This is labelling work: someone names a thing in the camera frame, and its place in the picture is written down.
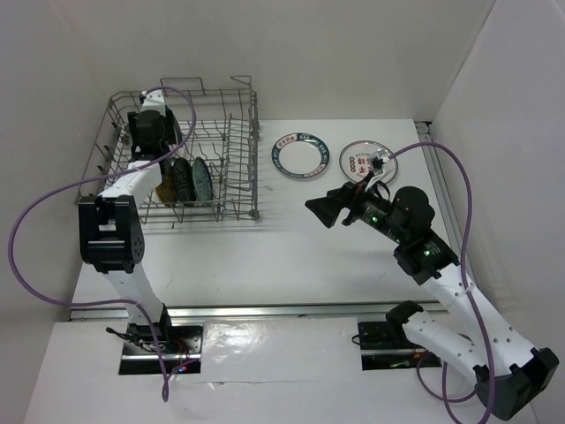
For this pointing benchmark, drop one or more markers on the blue floral plate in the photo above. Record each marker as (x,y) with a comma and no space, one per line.
(202,181)

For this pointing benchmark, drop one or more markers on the grey wire dish rack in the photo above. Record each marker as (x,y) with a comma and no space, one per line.
(223,129)

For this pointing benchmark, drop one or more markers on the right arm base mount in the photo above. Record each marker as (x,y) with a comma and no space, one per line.
(382,349)

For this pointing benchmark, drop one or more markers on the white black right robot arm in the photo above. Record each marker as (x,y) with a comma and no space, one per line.
(507,370)

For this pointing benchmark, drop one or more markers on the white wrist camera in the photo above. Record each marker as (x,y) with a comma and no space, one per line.
(375,165)
(153,101)

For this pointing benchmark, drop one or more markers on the black plate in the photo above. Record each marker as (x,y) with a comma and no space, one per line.
(182,182)

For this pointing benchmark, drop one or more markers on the white plate red characters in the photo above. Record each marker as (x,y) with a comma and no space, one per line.
(355,161)

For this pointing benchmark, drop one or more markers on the green red ring plate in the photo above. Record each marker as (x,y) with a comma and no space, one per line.
(176,133)

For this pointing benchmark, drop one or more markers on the aluminium table rail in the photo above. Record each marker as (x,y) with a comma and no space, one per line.
(435,159)

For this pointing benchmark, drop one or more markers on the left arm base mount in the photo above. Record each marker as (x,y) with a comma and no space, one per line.
(181,354)

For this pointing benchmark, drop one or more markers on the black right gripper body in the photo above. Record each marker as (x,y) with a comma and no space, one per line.
(373,211)

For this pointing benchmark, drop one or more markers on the yellow patterned plate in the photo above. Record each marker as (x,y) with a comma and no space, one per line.
(165,191)

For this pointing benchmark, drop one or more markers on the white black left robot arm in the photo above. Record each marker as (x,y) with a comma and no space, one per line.
(110,234)

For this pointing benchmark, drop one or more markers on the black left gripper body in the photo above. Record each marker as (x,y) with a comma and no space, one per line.
(132,132)

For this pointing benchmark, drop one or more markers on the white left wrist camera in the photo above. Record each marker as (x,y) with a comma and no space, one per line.
(153,101)

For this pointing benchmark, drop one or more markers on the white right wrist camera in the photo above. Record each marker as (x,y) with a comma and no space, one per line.
(375,165)

